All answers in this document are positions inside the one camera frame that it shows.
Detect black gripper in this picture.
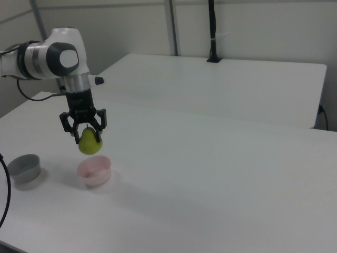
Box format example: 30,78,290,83
59,89,107,144

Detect green pear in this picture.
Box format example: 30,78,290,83
78,123,103,155

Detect pink plastic bowl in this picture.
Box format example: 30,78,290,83
76,155,113,187

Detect grey plastic bowl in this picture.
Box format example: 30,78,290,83
7,154,42,184

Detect white side table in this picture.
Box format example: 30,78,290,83
68,53,328,130

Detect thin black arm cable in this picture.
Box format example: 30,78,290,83
16,79,66,102

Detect thick black cable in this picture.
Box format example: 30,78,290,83
0,152,12,228

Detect grey metal partition post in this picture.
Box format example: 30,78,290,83
164,0,182,56
28,0,49,42

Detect black camera pole with clamp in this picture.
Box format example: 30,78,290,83
206,0,223,63

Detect black cable with plug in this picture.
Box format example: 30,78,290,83
317,104,330,130

